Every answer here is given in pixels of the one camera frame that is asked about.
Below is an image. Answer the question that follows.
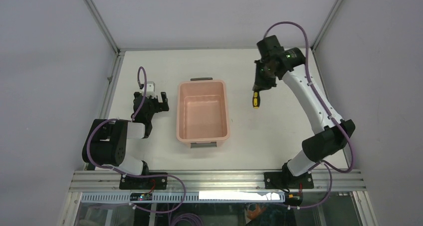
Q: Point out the white slotted cable duct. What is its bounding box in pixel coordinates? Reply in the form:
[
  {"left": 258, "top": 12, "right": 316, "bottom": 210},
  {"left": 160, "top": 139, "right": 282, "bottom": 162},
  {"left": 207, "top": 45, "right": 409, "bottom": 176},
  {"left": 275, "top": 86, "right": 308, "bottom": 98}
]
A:
[{"left": 81, "top": 191, "right": 285, "bottom": 204}]

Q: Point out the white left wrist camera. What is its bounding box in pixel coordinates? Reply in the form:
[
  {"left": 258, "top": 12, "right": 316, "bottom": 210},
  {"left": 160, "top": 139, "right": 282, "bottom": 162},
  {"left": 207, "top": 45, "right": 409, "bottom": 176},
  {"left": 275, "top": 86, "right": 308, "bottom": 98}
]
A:
[{"left": 144, "top": 81, "right": 157, "bottom": 98}]

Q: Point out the aluminium mounting rail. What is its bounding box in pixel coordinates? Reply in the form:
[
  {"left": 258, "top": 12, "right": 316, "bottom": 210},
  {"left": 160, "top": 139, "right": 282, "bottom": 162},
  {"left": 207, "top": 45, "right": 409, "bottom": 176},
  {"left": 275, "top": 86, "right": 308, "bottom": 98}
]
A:
[{"left": 69, "top": 169, "right": 367, "bottom": 193}]

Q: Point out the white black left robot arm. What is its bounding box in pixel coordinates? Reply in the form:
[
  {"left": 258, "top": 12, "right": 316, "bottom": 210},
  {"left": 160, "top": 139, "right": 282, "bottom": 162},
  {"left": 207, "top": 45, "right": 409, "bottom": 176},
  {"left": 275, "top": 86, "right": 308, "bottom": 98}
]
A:
[{"left": 82, "top": 92, "right": 169, "bottom": 176}]

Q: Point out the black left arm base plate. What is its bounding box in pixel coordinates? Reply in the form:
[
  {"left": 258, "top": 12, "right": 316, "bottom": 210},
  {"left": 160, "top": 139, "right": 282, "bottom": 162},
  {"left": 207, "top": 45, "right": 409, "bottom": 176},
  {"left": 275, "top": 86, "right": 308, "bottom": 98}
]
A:
[{"left": 119, "top": 172, "right": 168, "bottom": 191}]

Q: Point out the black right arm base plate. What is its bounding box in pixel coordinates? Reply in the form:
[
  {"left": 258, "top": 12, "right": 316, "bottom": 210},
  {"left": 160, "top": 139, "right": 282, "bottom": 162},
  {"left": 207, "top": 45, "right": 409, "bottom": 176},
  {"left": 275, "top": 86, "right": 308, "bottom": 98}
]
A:
[{"left": 263, "top": 171, "right": 314, "bottom": 190}]

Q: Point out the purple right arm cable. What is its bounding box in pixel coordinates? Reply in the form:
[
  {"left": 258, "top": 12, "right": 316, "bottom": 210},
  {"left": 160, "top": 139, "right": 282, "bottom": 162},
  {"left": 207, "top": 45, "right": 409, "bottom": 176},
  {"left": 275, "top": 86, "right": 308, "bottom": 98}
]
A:
[{"left": 263, "top": 21, "right": 356, "bottom": 210}]

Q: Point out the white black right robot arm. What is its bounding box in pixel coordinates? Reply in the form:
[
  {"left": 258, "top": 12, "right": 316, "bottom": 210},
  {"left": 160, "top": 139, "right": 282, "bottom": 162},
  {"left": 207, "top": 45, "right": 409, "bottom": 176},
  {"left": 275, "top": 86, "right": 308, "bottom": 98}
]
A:
[{"left": 252, "top": 35, "right": 355, "bottom": 183}]

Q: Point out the pink plastic bin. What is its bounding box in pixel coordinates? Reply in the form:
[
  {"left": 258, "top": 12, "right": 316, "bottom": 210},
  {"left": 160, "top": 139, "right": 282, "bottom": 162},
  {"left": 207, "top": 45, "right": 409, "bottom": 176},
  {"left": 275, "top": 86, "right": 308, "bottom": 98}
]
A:
[{"left": 176, "top": 78, "right": 230, "bottom": 149}]

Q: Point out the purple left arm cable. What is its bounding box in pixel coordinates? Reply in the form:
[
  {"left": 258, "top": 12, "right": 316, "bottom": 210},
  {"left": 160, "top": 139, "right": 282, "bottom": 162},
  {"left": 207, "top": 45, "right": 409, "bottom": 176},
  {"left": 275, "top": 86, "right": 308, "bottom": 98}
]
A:
[{"left": 86, "top": 66, "right": 187, "bottom": 215}]

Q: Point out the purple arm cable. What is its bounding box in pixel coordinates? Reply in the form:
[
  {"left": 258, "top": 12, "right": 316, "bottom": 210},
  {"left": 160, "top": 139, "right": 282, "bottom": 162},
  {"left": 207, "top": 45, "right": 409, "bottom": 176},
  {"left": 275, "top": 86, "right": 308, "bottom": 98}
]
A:
[
  {"left": 86, "top": 66, "right": 187, "bottom": 215},
  {"left": 263, "top": 21, "right": 356, "bottom": 210}
]

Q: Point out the black yellow screwdriver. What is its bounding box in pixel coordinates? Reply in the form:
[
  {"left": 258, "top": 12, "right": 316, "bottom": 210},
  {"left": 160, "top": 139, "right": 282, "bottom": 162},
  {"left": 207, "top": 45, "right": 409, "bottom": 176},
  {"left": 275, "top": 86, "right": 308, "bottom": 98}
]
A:
[{"left": 252, "top": 91, "right": 261, "bottom": 109}]

